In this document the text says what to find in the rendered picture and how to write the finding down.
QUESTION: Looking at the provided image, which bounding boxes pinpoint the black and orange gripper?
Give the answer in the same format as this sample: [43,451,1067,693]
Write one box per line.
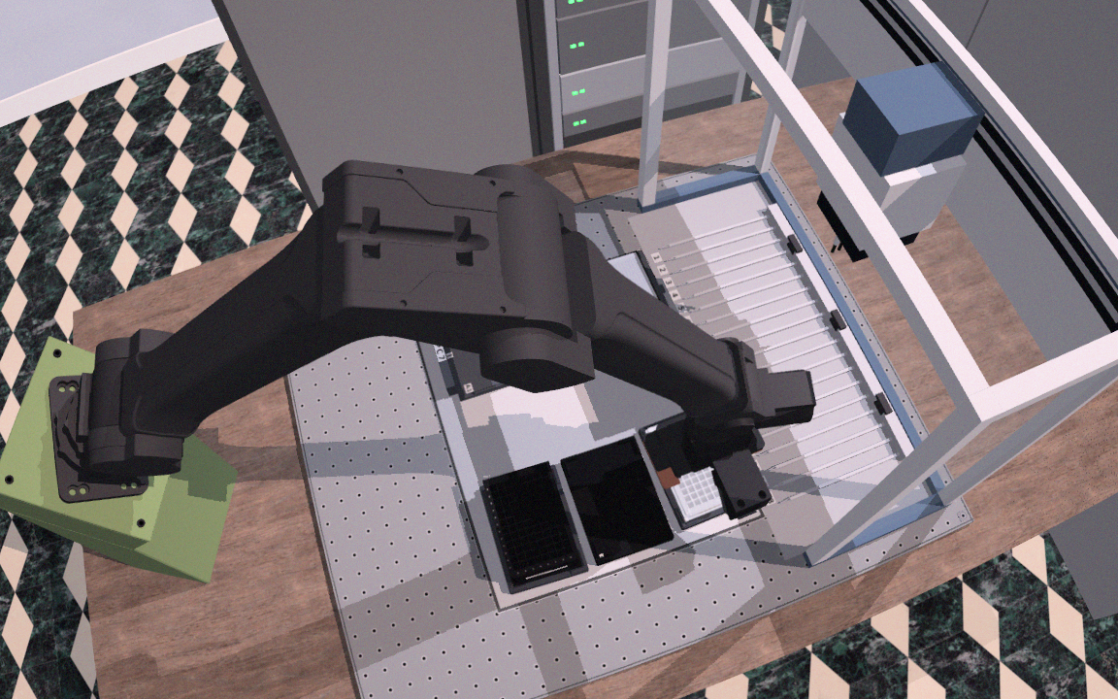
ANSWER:
[642,414,765,489]

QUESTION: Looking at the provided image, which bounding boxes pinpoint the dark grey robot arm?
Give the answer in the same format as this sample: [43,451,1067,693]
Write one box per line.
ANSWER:
[49,160,816,520]

